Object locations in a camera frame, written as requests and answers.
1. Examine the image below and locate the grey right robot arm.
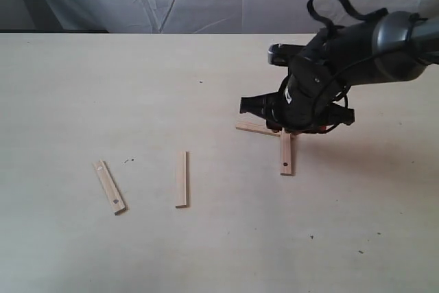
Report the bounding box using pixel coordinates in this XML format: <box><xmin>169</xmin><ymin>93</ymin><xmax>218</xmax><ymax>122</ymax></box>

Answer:
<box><xmin>239</xmin><ymin>12</ymin><xmax>438</xmax><ymax>134</ymax></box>

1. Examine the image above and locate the plain horizontal wood stick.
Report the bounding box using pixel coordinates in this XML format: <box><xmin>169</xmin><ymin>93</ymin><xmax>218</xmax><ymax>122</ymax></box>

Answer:
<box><xmin>235</xmin><ymin>121</ymin><xmax>280</xmax><ymax>137</ymax></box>

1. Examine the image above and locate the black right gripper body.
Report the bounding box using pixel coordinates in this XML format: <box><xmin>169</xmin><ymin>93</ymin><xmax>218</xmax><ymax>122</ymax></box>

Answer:
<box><xmin>265</xmin><ymin>78</ymin><xmax>338</xmax><ymax>134</ymax></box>

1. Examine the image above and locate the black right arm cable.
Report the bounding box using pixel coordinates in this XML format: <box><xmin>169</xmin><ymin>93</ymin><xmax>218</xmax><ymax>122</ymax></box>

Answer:
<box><xmin>306</xmin><ymin>0</ymin><xmax>390</xmax><ymax>30</ymax></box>

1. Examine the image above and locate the wood stick with two dots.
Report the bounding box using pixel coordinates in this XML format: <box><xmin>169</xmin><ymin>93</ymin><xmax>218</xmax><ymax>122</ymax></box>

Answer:
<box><xmin>280</xmin><ymin>131</ymin><xmax>294</xmax><ymax>176</ymax></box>

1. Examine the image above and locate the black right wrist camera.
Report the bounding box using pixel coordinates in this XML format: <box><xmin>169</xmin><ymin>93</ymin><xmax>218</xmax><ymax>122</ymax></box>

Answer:
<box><xmin>268</xmin><ymin>43</ymin><xmax>306</xmax><ymax>67</ymax></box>

